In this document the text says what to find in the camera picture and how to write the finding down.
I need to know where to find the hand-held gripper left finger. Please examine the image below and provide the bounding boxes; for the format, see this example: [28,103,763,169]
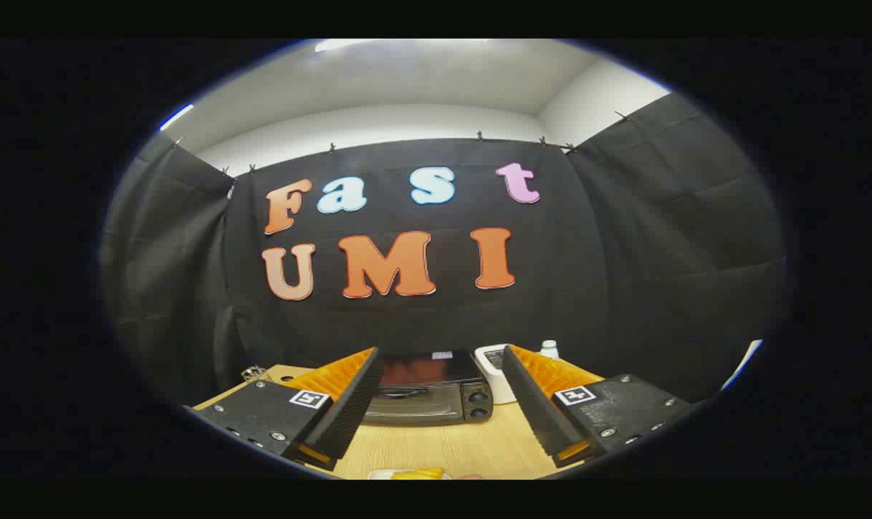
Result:
[184,347,385,473]

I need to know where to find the black toaster oven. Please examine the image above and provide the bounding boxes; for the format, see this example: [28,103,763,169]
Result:
[362,350,494,426]

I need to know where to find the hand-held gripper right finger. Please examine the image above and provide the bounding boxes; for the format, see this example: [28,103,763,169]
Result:
[501,345,698,469]

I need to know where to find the white oval plate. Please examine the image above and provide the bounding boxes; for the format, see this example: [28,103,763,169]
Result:
[368,469,453,480]

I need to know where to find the white box appliance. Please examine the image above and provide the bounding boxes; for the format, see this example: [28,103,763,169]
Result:
[474,344,517,405]

